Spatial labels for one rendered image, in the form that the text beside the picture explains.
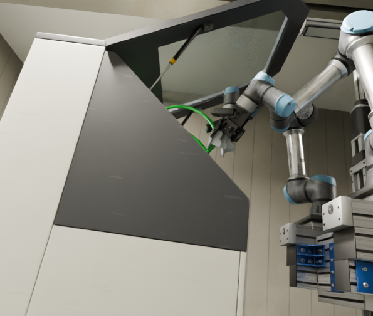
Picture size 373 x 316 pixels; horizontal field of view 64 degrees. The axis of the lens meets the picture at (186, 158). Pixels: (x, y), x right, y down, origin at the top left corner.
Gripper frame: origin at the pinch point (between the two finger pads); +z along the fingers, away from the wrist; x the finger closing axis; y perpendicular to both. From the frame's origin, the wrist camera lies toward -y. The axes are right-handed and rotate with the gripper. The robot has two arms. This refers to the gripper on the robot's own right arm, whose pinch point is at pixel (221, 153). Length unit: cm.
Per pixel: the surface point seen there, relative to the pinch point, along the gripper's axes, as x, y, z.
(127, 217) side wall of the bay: -34, -30, 39
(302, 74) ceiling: 119, 84, -149
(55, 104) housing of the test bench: -34, -63, 4
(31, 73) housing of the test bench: -34, -75, -7
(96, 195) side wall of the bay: -34, -41, 34
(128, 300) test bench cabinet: -34, -25, 61
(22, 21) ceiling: 92, -190, -149
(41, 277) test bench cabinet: -34, -50, 59
